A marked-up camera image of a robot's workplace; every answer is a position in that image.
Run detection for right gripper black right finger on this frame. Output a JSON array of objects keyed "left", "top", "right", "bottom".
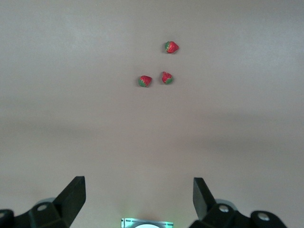
[{"left": 189, "top": 177, "right": 288, "bottom": 228}]

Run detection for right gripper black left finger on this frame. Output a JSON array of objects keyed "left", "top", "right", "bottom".
[{"left": 0, "top": 176, "right": 86, "bottom": 228}]

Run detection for red strawberry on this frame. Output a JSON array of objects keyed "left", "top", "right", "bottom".
[
  {"left": 161, "top": 71, "right": 174, "bottom": 85},
  {"left": 137, "top": 75, "right": 153, "bottom": 88},
  {"left": 164, "top": 40, "right": 180, "bottom": 54}
]

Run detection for brown table cover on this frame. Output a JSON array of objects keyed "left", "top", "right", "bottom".
[{"left": 0, "top": 0, "right": 304, "bottom": 228}]

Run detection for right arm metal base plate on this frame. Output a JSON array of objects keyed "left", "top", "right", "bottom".
[{"left": 120, "top": 218, "right": 174, "bottom": 228}]

